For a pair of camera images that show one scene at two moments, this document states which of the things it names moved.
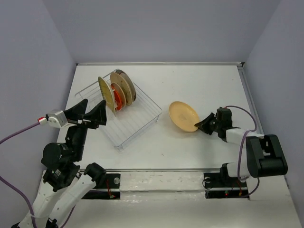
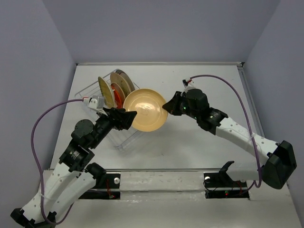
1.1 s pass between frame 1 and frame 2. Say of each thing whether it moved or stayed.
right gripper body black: moved
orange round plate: stayed
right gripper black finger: moved
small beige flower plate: moved
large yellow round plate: moved
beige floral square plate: stayed
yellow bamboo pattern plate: stayed
